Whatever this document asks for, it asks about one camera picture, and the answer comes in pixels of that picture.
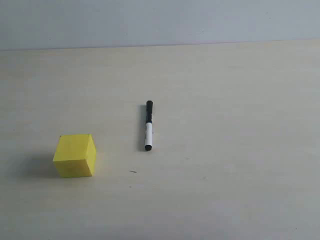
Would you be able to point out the black and white marker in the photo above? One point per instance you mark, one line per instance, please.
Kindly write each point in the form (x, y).
(148, 140)

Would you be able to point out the yellow foam cube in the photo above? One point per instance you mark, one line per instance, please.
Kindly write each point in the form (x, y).
(75, 156)

